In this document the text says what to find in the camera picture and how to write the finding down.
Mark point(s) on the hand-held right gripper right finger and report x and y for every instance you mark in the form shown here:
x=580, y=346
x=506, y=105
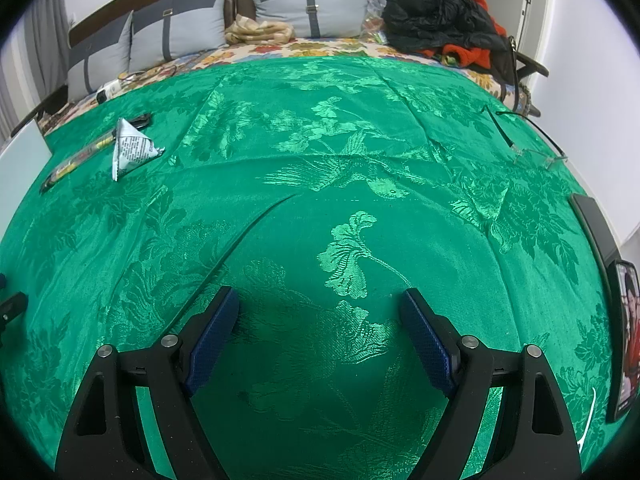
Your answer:
x=425, y=340

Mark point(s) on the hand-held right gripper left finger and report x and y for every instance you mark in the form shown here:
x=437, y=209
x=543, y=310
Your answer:
x=212, y=340

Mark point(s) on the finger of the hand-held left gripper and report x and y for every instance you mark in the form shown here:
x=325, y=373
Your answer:
x=12, y=305

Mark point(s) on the white cardboard box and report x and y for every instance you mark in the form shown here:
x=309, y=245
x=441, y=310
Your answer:
x=25, y=142

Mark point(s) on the long black stick packet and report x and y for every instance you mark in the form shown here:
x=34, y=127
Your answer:
x=75, y=165

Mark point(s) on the green patterned blanket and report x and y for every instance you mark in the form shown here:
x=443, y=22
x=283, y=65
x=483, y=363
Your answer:
x=320, y=185

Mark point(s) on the black tablet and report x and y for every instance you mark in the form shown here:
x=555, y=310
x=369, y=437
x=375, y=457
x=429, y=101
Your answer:
x=595, y=230

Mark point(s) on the smartphone with lit screen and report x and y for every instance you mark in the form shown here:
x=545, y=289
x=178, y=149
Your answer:
x=627, y=340

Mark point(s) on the eyeglasses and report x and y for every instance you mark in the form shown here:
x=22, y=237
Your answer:
x=500, y=130

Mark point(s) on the white charger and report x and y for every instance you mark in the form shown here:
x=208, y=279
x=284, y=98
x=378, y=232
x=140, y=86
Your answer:
x=107, y=92

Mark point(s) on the grey curtain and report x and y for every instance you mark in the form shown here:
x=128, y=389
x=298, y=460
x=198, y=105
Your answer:
x=30, y=60

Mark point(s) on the orange garment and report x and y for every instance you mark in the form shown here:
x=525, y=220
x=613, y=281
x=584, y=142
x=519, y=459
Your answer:
x=470, y=55

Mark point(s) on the dark wooden chair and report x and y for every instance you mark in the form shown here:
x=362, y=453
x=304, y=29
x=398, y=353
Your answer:
x=530, y=62

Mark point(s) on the beige folded cloth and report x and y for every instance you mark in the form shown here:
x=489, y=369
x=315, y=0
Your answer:
x=260, y=30

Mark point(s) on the clear plastic bag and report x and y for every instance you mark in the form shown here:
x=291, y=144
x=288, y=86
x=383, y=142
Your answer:
x=372, y=22

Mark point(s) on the black jacket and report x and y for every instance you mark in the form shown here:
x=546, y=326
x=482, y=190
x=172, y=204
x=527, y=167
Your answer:
x=430, y=15

